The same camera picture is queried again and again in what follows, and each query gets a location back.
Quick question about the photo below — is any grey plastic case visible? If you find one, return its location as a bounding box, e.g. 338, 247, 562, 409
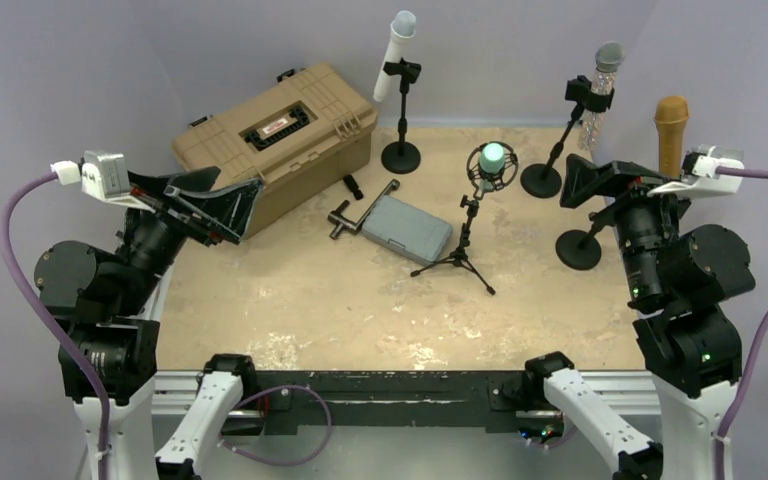
361, 196, 453, 266

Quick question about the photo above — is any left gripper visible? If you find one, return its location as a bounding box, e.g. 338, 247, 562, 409
112, 164, 260, 313

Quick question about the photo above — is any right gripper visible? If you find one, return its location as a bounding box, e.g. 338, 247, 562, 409
561, 149, 710, 300

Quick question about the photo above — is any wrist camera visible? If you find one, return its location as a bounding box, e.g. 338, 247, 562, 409
647, 145, 744, 200
80, 150, 131, 200

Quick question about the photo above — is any purple cable loop, base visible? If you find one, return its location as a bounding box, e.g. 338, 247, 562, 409
218, 385, 334, 468

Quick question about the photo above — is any black shock-mount stand, right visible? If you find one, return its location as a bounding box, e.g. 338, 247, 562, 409
555, 207, 614, 271

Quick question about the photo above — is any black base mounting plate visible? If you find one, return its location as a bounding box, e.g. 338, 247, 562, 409
222, 370, 567, 441

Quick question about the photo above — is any mint green microphone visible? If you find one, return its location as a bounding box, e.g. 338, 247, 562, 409
478, 142, 506, 176

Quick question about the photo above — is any dark metal pipe wrench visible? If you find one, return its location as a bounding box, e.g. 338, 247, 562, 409
327, 179, 401, 240

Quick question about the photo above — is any gold microphone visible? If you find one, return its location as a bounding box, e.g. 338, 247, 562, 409
654, 95, 689, 177

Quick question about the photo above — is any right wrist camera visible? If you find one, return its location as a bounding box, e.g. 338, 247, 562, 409
647, 145, 744, 200

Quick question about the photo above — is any black tripod shock mount stand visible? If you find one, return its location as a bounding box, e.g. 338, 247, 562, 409
410, 141, 519, 296

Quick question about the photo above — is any tan plastic tool case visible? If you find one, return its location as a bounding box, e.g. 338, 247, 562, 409
171, 63, 378, 236

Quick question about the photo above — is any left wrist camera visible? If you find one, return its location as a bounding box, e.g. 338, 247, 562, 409
80, 150, 131, 200

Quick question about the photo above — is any glitter silver microphone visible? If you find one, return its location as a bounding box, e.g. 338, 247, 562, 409
578, 41, 625, 152

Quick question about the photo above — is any white microphone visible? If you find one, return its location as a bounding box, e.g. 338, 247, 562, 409
373, 10, 417, 102

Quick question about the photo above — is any small black cylinder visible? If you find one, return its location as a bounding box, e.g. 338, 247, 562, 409
342, 175, 364, 200

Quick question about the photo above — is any black round-base stand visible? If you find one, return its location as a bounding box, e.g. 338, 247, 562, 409
381, 59, 422, 174
520, 75, 591, 199

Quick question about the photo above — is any aluminium rail frame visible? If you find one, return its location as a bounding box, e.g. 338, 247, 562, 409
152, 370, 661, 417

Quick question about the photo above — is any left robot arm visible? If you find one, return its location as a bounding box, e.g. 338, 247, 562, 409
33, 162, 263, 479

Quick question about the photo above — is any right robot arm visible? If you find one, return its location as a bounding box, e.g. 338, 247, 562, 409
519, 148, 756, 479

